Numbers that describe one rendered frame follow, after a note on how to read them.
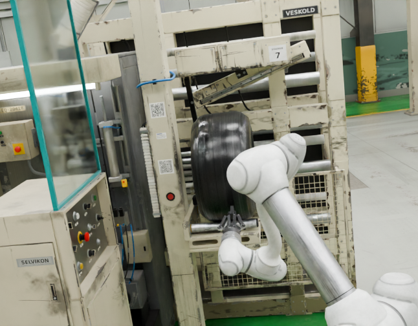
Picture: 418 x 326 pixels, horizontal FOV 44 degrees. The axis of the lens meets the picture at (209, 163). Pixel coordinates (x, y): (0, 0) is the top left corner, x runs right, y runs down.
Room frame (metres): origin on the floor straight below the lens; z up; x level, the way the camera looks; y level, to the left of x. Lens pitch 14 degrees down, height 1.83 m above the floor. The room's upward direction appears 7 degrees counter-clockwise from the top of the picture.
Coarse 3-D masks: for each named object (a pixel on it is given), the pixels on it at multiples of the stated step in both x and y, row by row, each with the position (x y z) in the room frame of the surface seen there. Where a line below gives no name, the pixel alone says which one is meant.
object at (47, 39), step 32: (32, 0) 2.03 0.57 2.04; (64, 0) 2.35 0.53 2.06; (32, 32) 1.97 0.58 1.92; (64, 32) 2.28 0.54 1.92; (32, 64) 1.92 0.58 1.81; (64, 64) 2.22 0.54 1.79; (32, 96) 1.87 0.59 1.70; (64, 96) 2.15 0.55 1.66; (64, 128) 2.09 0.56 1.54; (64, 160) 2.03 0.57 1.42; (96, 160) 2.39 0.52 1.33; (64, 192) 1.97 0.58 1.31
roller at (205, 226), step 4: (236, 220) 2.46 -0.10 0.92; (244, 220) 2.45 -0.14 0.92; (248, 220) 2.44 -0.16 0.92; (252, 220) 2.44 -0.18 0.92; (256, 220) 2.43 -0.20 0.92; (192, 224) 2.48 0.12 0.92; (196, 224) 2.47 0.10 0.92; (200, 224) 2.47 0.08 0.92; (204, 224) 2.47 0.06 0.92; (208, 224) 2.46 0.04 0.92; (212, 224) 2.46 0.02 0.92; (216, 224) 2.45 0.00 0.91; (248, 224) 2.43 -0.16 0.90; (252, 224) 2.43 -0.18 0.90; (256, 224) 2.43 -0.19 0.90; (192, 228) 2.47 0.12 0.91; (196, 228) 2.46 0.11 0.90; (200, 228) 2.46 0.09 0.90; (204, 228) 2.46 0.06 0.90; (208, 228) 2.45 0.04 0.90; (212, 228) 2.45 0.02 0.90; (216, 228) 2.45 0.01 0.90; (192, 232) 2.47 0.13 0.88
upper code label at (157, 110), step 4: (152, 104) 2.56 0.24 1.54; (156, 104) 2.55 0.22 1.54; (160, 104) 2.55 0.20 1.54; (152, 108) 2.56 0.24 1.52; (156, 108) 2.55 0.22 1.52; (160, 108) 2.55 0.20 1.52; (164, 108) 2.55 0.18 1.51; (152, 112) 2.56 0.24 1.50; (156, 112) 2.55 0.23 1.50; (160, 112) 2.55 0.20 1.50; (164, 112) 2.55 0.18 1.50; (152, 116) 2.56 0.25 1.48; (156, 116) 2.56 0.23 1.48; (160, 116) 2.55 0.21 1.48; (164, 116) 2.55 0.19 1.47
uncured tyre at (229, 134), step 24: (216, 120) 2.50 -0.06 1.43; (240, 120) 2.48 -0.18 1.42; (192, 144) 2.44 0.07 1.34; (216, 144) 2.38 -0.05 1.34; (240, 144) 2.37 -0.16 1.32; (192, 168) 2.39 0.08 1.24; (216, 168) 2.33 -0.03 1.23; (216, 192) 2.33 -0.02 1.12; (216, 216) 2.41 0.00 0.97; (240, 216) 2.41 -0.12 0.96
